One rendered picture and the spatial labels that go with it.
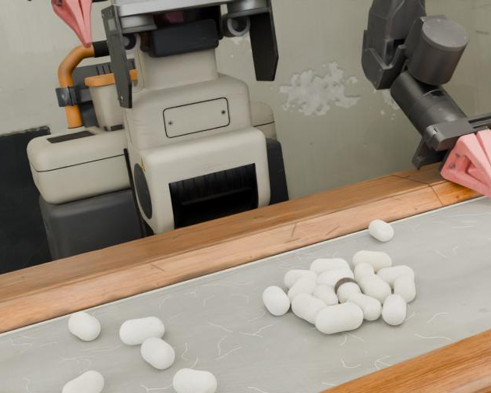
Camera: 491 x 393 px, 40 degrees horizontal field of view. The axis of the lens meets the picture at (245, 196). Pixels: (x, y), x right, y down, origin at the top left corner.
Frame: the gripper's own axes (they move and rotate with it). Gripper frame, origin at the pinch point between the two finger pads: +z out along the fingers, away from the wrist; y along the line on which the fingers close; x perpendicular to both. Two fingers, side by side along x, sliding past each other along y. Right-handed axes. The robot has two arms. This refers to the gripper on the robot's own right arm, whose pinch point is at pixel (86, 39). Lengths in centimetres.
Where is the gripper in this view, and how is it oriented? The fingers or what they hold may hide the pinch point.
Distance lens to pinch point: 82.4
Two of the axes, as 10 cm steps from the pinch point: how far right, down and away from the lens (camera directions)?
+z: 3.1, 9.3, -2.0
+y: 9.1, -2.3, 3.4
